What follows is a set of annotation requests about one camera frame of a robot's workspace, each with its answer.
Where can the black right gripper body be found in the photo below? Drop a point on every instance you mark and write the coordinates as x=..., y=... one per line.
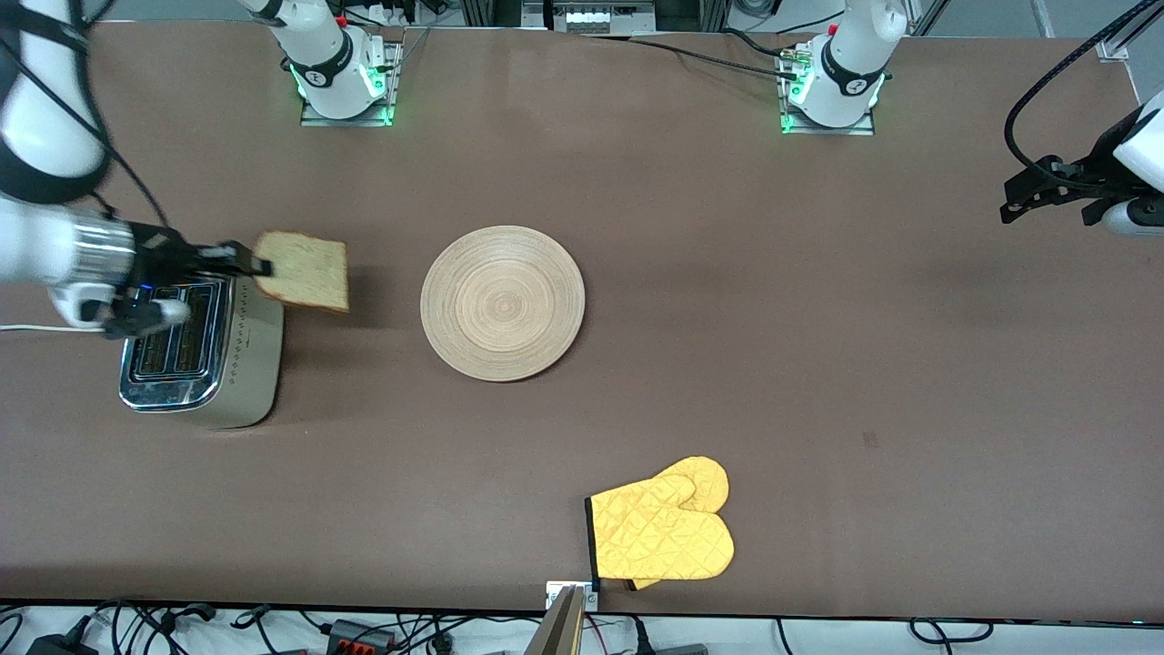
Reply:
x=162, y=257

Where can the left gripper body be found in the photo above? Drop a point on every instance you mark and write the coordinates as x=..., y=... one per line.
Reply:
x=1094, y=173

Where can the slice of brown bread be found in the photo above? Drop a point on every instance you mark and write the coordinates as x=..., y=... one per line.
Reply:
x=305, y=271

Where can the round wooden plate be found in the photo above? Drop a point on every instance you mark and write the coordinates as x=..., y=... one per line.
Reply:
x=502, y=305

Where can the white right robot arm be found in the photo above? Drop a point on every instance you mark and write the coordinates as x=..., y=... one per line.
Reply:
x=36, y=136

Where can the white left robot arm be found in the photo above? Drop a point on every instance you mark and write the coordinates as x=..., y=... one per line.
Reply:
x=846, y=55

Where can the silver two-slot toaster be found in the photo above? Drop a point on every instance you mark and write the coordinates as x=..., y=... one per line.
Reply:
x=245, y=373

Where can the black orange connector block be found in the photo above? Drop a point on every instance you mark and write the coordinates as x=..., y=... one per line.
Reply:
x=359, y=635

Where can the black power adapter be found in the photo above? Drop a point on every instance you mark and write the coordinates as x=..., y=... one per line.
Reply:
x=59, y=646

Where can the grey power strip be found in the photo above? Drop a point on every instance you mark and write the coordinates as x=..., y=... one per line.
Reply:
x=600, y=18

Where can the yellow quilted oven mitt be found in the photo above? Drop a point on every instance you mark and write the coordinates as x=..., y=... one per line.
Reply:
x=664, y=537
x=705, y=478

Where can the aluminium profile bar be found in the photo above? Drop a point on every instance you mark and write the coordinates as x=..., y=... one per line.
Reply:
x=556, y=628

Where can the metal table corner bracket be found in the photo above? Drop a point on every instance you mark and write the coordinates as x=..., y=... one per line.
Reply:
x=1111, y=49

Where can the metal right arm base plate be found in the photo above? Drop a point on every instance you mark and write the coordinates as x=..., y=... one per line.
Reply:
x=393, y=91

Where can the small metal mounting bracket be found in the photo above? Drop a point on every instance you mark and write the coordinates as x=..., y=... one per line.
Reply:
x=591, y=598

